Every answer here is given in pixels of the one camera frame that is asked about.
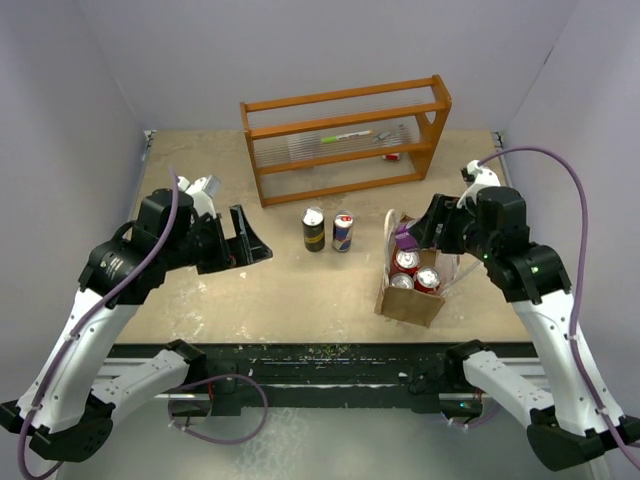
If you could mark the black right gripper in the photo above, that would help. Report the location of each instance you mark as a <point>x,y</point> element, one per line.
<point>424,230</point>

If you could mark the aluminium front frame rail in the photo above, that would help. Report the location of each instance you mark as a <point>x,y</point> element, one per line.
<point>168,372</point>

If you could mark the brown canvas tote bag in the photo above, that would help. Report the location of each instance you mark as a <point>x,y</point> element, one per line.
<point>412,306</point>

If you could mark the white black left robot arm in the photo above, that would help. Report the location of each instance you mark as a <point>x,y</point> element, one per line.
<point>67,415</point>

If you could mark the purple soda can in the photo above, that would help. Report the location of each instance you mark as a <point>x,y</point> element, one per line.
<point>404,239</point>
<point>401,280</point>

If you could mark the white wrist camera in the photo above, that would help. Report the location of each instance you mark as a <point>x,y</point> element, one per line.
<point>202,191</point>
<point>476,177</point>

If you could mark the black beverage can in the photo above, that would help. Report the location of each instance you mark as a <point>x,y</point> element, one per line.
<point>313,224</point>

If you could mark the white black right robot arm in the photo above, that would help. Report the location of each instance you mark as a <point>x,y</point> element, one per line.
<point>576,419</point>

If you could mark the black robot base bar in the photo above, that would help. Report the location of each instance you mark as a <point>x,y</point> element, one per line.
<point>325,376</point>

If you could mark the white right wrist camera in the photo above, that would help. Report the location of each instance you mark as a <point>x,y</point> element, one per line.
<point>476,177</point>

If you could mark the orange wooden shelf rack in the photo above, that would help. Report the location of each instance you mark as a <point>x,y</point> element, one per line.
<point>392,122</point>

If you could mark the white can red tab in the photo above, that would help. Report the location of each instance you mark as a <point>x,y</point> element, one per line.
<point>343,224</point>

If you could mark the grey metal clips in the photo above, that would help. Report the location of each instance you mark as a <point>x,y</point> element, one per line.
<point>391,137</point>

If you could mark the green white marker pen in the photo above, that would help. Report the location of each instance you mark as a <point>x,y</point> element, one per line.
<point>345,136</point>

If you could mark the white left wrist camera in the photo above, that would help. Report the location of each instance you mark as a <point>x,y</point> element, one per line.
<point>202,191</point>

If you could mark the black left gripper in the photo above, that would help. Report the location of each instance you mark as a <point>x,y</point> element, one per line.
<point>250,247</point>

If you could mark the red soda can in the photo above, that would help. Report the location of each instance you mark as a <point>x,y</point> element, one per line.
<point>427,280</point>
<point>406,262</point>

